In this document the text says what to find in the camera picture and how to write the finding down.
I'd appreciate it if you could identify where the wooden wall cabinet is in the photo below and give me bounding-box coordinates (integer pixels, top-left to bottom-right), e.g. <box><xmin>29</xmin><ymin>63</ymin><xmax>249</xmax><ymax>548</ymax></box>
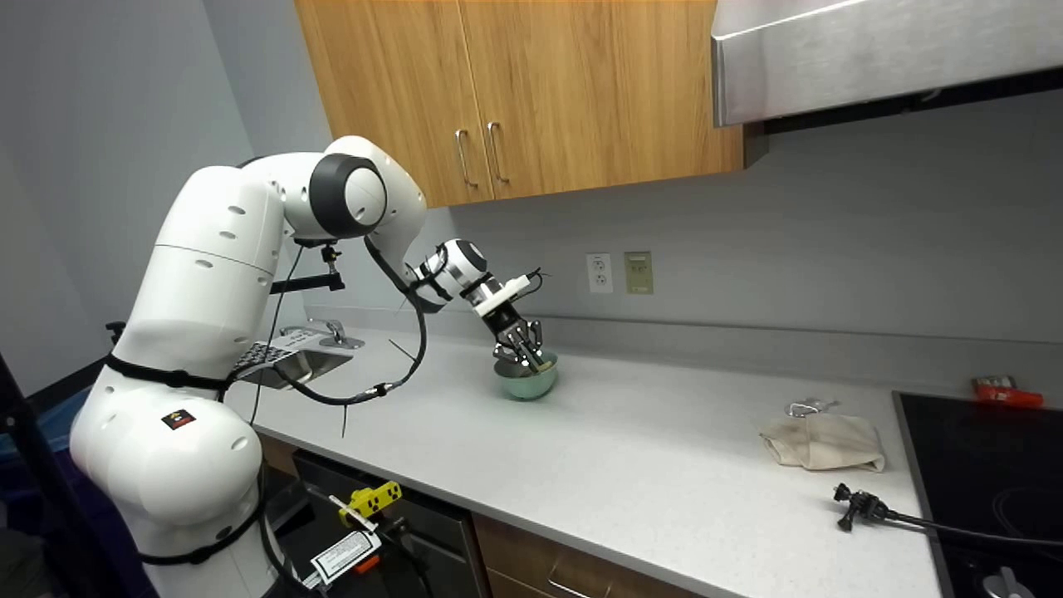
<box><xmin>294</xmin><ymin>0</ymin><xmax>768</xmax><ymax>212</ymax></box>

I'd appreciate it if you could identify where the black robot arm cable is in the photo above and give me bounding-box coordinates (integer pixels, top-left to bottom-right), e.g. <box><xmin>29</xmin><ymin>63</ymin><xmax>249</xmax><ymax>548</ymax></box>
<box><xmin>260</xmin><ymin>235</ymin><xmax>432</xmax><ymax>409</ymax></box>

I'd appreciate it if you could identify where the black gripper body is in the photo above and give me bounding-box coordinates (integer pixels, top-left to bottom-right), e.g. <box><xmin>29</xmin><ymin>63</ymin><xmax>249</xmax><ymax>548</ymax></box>
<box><xmin>485</xmin><ymin>304</ymin><xmax>537</xmax><ymax>350</ymax></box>

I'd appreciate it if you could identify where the clear plastic wrap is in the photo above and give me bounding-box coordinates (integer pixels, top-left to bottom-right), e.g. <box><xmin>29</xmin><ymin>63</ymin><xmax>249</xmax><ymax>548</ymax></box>
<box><xmin>780</xmin><ymin>396</ymin><xmax>844</xmax><ymax>422</ymax></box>

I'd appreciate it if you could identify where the yellow clamp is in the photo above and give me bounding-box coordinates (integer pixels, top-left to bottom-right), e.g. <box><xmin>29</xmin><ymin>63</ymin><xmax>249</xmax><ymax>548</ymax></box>
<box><xmin>328</xmin><ymin>480</ymin><xmax>410</xmax><ymax>527</ymax></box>

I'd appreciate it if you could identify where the black dishwasher front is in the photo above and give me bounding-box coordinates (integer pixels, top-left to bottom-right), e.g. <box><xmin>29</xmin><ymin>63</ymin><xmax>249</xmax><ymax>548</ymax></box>
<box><xmin>294</xmin><ymin>447</ymin><xmax>491</xmax><ymax>598</ymax></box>

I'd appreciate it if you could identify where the mint green bowl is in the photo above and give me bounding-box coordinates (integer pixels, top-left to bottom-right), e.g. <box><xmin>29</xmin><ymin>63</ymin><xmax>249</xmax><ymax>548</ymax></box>
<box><xmin>488</xmin><ymin>350</ymin><xmax>562</xmax><ymax>404</ymax></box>

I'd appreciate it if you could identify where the beige wall switch plate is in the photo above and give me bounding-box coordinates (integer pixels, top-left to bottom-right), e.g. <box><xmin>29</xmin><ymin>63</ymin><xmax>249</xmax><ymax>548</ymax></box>
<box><xmin>622</xmin><ymin>251</ymin><xmax>659</xmax><ymax>299</ymax></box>

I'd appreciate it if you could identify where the steel sink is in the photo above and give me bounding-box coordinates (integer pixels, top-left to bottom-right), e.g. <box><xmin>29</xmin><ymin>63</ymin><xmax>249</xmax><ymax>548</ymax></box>
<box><xmin>237</xmin><ymin>340</ymin><xmax>360</xmax><ymax>392</ymax></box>

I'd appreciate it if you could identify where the black glass cooktop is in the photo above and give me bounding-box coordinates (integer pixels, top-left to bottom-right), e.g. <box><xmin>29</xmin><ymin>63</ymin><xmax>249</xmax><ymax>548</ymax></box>
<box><xmin>890</xmin><ymin>389</ymin><xmax>1063</xmax><ymax>598</ymax></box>

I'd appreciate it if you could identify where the silver cooktop knob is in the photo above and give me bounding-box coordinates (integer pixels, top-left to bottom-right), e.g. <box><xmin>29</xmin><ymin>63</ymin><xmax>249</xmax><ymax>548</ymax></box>
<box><xmin>979</xmin><ymin>562</ymin><xmax>1040</xmax><ymax>598</ymax></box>

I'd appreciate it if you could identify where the small red item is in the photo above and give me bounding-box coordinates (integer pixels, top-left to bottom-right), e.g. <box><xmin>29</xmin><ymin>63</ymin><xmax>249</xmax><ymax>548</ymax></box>
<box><xmin>970</xmin><ymin>375</ymin><xmax>1047</xmax><ymax>413</ymax></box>

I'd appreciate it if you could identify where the silver metal device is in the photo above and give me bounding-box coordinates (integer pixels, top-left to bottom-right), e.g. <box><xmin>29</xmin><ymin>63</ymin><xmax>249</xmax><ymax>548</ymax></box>
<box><xmin>300</xmin><ymin>527</ymin><xmax>385</xmax><ymax>590</ymax></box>

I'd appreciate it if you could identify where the white power outlet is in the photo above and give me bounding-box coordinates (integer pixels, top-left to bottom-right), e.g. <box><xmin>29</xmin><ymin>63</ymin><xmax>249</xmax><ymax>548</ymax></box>
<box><xmin>584</xmin><ymin>251</ymin><xmax>616</xmax><ymax>296</ymax></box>

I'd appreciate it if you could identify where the wooden base cabinet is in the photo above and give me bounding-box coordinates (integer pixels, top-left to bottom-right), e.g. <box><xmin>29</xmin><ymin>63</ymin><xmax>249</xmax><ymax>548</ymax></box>
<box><xmin>470</xmin><ymin>512</ymin><xmax>710</xmax><ymax>598</ymax></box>

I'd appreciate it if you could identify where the beige crumpled cloth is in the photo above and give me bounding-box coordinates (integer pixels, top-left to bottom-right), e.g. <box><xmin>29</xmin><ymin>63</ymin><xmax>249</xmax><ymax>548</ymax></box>
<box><xmin>758</xmin><ymin>409</ymin><xmax>890</xmax><ymax>474</ymax></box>

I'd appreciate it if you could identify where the steel range hood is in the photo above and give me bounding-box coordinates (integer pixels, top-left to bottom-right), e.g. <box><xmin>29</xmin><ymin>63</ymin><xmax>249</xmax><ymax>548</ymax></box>
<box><xmin>709</xmin><ymin>0</ymin><xmax>1063</xmax><ymax>141</ymax></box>

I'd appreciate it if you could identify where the metal cabinet handle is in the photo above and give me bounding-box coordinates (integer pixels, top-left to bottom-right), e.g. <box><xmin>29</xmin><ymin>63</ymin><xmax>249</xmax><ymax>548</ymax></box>
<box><xmin>451</xmin><ymin>125</ymin><xmax>481</xmax><ymax>193</ymax></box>
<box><xmin>481</xmin><ymin>121</ymin><xmax>512</xmax><ymax>190</ymax></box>

